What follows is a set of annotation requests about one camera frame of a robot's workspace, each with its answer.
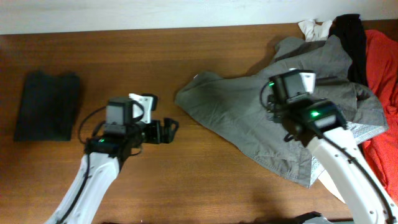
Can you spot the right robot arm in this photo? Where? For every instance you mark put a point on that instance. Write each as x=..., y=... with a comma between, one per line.
x=322, y=129

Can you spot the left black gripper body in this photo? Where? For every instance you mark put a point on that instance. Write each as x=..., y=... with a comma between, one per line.
x=148, y=131

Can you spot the white garment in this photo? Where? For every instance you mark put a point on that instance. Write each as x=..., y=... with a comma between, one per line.
x=315, y=32

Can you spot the red garment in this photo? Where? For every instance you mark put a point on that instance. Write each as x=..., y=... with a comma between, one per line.
x=381, y=70

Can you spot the grey cargo shorts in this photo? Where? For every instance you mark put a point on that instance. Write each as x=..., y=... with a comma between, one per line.
x=233, y=108

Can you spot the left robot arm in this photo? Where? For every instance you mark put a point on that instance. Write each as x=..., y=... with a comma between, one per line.
x=126, y=127

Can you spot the black garment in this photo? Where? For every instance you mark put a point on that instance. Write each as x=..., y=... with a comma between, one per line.
x=349, y=29

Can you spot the folded dark green shirt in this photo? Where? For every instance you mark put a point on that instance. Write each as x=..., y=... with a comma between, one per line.
x=48, y=107

